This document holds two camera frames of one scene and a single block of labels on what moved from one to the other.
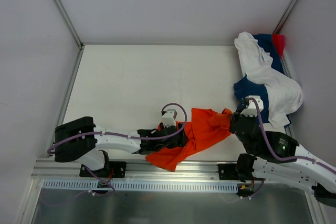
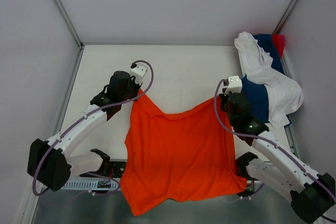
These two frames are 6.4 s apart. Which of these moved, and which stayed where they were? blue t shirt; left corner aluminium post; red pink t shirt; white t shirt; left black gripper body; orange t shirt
Moved: orange t shirt; left black gripper body
Stayed: left corner aluminium post; white t shirt; red pink t shirt; blue t shirt
